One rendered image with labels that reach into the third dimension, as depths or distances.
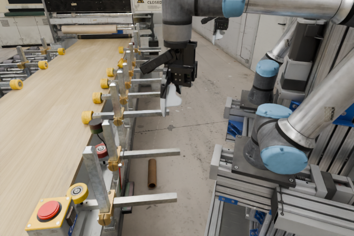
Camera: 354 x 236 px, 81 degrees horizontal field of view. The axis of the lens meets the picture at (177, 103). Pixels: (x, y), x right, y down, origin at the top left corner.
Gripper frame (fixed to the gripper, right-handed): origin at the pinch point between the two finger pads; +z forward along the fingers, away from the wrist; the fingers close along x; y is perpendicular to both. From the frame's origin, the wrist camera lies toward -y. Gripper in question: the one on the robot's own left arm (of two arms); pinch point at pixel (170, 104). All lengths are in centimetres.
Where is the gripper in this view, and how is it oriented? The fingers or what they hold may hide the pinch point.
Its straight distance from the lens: 64.6
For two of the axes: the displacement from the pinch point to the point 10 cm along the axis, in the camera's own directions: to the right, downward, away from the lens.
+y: 9.5, 1.6, -2.7
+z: 0.0, 8.7, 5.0
